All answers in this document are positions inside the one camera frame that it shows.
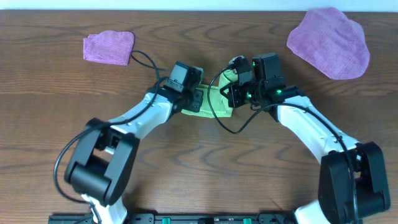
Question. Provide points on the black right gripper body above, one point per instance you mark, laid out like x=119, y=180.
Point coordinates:
x=243, y=94

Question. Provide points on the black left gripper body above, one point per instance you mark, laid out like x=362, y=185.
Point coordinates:
x=189, y=101

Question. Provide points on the green microfiber cloth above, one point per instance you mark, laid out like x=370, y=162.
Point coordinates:
x=217, y=100

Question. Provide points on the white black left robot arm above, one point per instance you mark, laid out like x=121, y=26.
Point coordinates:
x=101, y=164

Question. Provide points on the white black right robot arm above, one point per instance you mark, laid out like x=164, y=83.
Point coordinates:
x=353, y=181

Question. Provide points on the small folded purple cloth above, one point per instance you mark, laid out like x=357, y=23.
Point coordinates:
x=109, y=47

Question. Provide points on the large purple cloth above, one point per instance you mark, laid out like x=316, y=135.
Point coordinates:
x=331, y=42

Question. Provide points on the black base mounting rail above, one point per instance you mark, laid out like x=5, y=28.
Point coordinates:
x=149, y=218

